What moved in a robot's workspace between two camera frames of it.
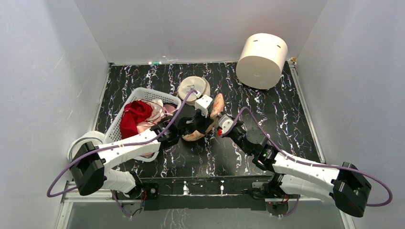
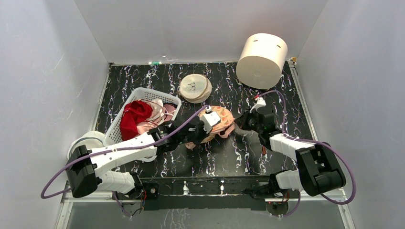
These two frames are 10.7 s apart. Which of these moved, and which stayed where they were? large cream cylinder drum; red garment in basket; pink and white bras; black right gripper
Moved: black right gripper
Stayed: pink and white bras; red garment in basket; large cream cylinder drum
